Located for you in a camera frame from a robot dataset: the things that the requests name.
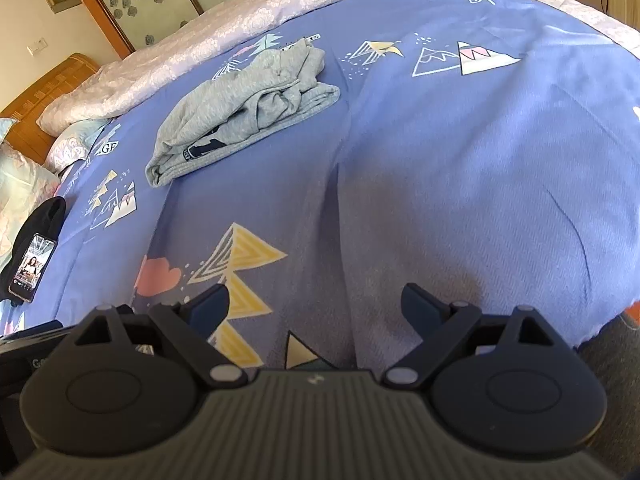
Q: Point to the lilac floral pillow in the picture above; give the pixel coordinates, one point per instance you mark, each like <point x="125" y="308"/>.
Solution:
<point x="82" y="142"/>

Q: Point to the blue printed bed sheet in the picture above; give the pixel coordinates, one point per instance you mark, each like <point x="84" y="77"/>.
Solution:
<point x="400" y="160"/>

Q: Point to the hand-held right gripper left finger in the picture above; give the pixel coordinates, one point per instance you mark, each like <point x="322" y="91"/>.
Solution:
<point x="209" y="310"/>

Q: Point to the grey pants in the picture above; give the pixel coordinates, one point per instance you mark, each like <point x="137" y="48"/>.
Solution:
<point x="240" y="110"/>

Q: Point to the lilac floral quilt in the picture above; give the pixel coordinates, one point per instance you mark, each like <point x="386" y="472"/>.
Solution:
<point x="200" y="35"/>

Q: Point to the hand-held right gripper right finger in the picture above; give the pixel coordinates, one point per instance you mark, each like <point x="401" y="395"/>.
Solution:
<point x="419" y="310"/>

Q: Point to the smartphone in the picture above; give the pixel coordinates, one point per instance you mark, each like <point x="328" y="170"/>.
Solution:
<point x="31" y="267"/>

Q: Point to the black cloth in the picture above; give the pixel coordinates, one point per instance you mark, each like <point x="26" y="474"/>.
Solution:
<point x="42" y="220"/>

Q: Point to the pale floral pillow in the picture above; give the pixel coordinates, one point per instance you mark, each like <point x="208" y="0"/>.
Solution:
<point x="22" y="195"/>

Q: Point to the wooden headboard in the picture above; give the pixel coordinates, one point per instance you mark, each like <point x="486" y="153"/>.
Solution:
<point x="45" y="97"/>

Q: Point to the white wall switch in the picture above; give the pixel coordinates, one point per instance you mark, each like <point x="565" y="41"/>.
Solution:
<point x="37" y="45"/>

